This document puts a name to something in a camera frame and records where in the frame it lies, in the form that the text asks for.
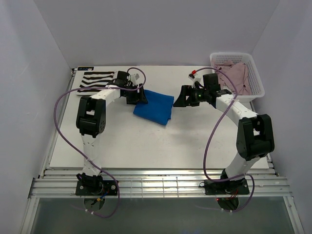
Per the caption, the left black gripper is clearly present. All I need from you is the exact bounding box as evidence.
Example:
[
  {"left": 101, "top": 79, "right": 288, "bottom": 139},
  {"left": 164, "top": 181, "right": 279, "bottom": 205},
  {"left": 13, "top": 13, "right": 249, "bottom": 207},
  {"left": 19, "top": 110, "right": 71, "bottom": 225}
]
[{"left": 123, "top": 84, "right": 148, "bottom": 106}]

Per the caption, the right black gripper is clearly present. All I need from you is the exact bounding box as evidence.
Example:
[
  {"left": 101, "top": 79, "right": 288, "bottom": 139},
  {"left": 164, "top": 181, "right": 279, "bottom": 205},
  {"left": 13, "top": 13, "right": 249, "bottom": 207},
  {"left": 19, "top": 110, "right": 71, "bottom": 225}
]
[{"left": 173, "top": 85, "right": 209, "bottom": 107}]

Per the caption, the blue tank top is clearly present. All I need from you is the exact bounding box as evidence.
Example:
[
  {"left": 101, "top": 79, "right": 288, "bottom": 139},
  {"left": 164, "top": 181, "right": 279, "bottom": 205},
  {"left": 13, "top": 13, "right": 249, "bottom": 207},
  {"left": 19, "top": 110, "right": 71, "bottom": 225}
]
[{"left": 133, "top": 90, "right": 174, "bottom": 126}]

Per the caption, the black white striped tank top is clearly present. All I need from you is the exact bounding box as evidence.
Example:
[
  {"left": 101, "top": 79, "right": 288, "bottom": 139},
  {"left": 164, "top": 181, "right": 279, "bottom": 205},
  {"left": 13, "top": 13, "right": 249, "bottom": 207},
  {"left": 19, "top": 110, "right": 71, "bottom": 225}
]
[{"left": 76, "top": 71, "right": 116, "bottom": 96}]

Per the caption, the pink garment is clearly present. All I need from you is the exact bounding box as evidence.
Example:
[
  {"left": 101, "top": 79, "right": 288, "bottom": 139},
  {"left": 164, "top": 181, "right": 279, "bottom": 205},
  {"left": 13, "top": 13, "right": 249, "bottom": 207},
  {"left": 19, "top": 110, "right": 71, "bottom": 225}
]
[{"left": 213, "top": 60, "right": 252, "bottom": 96}]

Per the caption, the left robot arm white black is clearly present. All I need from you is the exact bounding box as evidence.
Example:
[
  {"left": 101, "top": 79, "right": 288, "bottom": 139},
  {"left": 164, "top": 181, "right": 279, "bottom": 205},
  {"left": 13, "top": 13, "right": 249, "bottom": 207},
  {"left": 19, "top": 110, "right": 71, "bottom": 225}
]
[{"left": 76, "top": 71, "right": 148, "bottom": 195}]

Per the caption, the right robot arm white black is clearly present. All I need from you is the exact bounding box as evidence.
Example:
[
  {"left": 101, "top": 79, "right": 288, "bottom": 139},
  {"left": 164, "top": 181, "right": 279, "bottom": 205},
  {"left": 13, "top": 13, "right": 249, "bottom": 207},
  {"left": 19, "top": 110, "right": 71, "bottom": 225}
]
[{"left": 173, "top": 71, "right": 274, "bottom": 195}]

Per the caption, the white plastic basket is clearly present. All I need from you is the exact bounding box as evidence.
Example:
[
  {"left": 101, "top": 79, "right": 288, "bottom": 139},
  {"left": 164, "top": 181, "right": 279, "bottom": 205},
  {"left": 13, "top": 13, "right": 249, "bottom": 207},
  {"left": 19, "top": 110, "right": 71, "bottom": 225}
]
[{"left": 210, "top": 52, "right": 265, "bottom": 102}]

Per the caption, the blue label sticker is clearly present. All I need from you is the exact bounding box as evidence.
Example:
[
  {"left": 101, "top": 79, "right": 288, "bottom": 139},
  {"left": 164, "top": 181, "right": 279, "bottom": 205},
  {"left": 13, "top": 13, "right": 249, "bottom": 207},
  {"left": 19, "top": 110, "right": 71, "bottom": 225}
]
[{"left": 77, "top": 67, "right": 94, "bottom": 71}]

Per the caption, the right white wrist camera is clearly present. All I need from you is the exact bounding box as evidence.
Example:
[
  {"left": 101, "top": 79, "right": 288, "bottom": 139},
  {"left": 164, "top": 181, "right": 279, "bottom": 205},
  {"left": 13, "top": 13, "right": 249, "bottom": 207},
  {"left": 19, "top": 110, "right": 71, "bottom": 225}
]
[{"left": 188, "top": 70, "right": 201, "bottom": 88}]

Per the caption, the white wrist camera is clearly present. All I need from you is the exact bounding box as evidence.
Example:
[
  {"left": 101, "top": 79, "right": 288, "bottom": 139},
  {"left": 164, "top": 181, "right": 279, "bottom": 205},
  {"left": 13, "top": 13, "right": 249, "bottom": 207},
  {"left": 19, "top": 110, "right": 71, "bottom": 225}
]
[
  {"left": 188, "top": 70, "right": 201, "bottom": 88},
  {"left": 130, "top": 74, "right": 140, "bottom": 85}
]

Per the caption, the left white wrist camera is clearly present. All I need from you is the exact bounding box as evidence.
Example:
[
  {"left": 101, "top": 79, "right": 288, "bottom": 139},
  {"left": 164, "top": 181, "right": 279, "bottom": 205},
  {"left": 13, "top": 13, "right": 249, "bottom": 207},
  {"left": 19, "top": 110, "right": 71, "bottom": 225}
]
[{"left": 130, "top": 74, "right": 140, "bottom": 85}]

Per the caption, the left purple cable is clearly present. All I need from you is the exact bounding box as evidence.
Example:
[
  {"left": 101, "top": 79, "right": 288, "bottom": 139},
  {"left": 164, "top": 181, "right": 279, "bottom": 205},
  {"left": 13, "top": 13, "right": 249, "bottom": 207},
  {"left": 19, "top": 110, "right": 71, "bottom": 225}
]
[{"left": 53, "top": 67, "right": 147, "bottom": 218}]

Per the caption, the purple cable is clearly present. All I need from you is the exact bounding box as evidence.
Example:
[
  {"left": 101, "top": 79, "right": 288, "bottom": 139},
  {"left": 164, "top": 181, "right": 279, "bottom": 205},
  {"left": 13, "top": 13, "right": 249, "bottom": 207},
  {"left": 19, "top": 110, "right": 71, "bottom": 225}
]
[
  {"left": 192, "top": 66, "right": 256, "bottom": 213},
  {"left": 53, "top": 67, "right": 147, "bottom": 218}
]

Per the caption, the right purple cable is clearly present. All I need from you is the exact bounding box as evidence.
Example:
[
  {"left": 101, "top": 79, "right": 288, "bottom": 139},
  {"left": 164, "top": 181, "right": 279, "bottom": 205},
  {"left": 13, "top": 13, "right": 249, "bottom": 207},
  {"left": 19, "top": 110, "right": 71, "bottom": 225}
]
[{"left": 192, "top": 66, "right": 256, "bottom": 213}]

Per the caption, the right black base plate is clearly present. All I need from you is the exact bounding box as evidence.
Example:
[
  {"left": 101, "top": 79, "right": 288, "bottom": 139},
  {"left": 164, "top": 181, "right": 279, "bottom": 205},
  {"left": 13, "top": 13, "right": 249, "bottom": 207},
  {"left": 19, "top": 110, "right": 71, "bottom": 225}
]
[{"left": 199, "top": 178, "right": 250, "bottom": 195}]

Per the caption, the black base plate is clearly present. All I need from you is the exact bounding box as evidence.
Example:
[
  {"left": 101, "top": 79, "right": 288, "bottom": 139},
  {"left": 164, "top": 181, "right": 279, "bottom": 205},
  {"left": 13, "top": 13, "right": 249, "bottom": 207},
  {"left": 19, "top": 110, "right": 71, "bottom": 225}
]
[
  {"left": 75, "top": 180, "right": 118, "bottom": 196},
  {"left": 199, "top": 178, "right": 250, "bottom": 195}
]

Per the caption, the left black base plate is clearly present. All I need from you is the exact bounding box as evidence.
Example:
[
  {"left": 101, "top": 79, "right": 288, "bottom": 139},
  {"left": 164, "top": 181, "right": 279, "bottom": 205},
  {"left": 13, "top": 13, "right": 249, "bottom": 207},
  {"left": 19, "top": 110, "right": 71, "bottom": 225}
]
[{"left": 75, "top": 180, "right": 118, "bottom": 196}]

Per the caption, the aluminium rail frame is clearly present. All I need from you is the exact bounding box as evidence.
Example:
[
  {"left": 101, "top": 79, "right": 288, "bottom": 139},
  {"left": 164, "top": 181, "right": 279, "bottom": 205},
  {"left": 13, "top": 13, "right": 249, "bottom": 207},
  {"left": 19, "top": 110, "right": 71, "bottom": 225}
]
[{"left": 30, "top": 66, "right": 291, "bottom": 198}]

